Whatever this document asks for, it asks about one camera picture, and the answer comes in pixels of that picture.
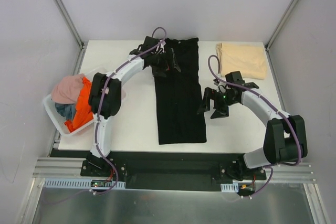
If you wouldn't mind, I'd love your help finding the right aluminium frame post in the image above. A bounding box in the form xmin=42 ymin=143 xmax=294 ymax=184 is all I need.
xmin=265 ymin=0 xmax=300 ymax=52

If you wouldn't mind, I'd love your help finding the left aluminium frame post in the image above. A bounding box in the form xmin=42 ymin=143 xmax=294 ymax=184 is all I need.
xmin=53 ymin=0 xmax=85 ymax=49

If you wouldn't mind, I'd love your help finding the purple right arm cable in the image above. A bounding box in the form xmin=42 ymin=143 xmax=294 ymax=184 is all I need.
xmin=208 ymin=55 xmax=302 ymax=204

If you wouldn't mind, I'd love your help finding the folded beige t shirt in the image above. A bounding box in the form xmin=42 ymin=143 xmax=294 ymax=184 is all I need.
xmin=216 ymin=42 xmax=267 ymax=80

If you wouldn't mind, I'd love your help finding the grey blue t shirt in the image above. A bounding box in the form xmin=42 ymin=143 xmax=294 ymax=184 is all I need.
xmin=55 ymin=103 xmax=76 ymax=121

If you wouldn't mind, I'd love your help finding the aluminium frame post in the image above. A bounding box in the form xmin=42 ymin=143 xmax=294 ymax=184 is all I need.
xmin=53 ymin=0 xmax=85 ymax=49
xmin=265 ymin=0 xmax=300 ymax=52

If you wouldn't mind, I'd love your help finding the right grey cable duct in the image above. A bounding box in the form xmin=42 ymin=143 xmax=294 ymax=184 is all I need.
xmin=220 ymin=182 xmax=239 ymax=193

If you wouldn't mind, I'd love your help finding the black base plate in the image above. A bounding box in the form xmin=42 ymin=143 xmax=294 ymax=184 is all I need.
xmin=80 ymin=151 xmax=266 ymax=191

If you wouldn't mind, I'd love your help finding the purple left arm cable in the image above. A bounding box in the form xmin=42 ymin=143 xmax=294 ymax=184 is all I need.
xmin=39 ymin=27 xmax=167 ymax=204

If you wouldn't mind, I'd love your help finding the grey cable duct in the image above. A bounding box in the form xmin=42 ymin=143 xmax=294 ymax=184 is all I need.
xmin=220 ymin=182 xmax=239 ymax=193
xmin=44 ymin=178 xmax=126 ymax=190

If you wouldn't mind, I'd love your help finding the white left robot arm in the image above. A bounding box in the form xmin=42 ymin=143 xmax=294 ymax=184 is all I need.
xmin=86 ymin=36 xmax=228 ymax=176

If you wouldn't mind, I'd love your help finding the left grey cable duct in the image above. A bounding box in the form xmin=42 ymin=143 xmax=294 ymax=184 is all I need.
xmin=44 ymin=178 xmax=126 ymax=190

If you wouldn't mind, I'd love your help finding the pink t shirt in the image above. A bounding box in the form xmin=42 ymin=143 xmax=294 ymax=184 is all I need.
xmin=51 ymin=74 xmax=85 ymax=104

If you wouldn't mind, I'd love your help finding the black t shirt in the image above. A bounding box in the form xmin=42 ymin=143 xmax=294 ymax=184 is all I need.
xmin=154 ymin=38 xmax=207 ymax=145

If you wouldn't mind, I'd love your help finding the white plastic laundry basket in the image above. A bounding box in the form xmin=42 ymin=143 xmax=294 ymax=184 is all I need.
xmin=44 ymin=72 xmax=123 ymax=135

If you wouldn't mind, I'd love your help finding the orange t shirt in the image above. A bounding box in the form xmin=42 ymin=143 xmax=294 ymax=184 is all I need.
xmin=64 ymin=77 xmax=93 ymax=133

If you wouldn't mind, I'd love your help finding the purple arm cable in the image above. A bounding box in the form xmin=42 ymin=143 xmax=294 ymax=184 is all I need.
xmin=208 ymin=55 xmax=302 ymax=204
xmin=39 ymin=27 xmax=167 ymax=204

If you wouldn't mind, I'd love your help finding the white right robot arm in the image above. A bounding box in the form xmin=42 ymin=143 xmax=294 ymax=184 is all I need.
xmin=198 ymin=71 xmax=308 ymax=181

